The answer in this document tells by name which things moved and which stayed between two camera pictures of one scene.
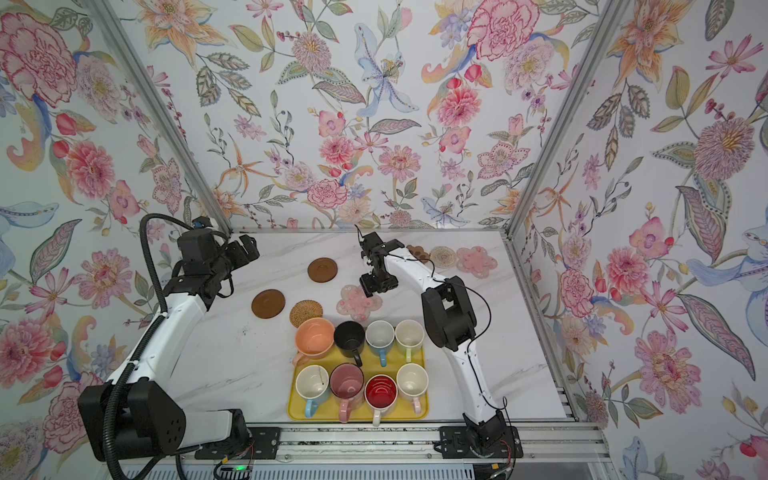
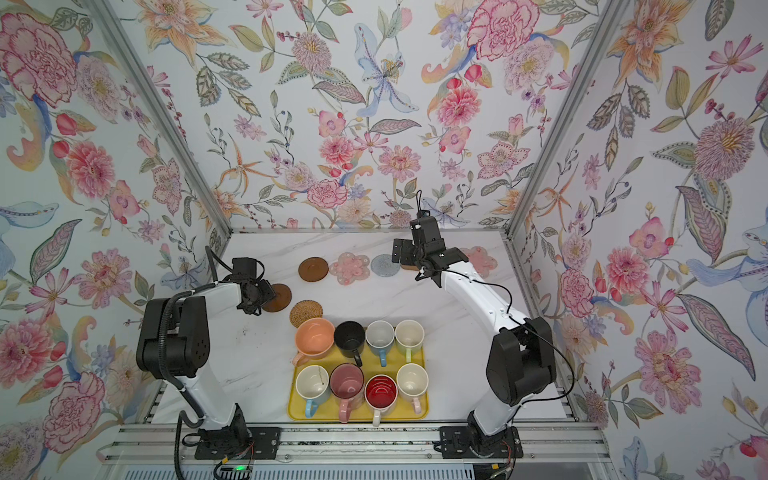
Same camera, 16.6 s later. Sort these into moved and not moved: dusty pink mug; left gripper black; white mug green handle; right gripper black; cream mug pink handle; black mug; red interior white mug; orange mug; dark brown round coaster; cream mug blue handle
Moved: dark brown round coaster; left gripper black; right gripper black
Not moved: dusty pink mug; black mug; orange mug; white mug green handle; cream mug pink handle; cream mug blue handle; red interior white mug
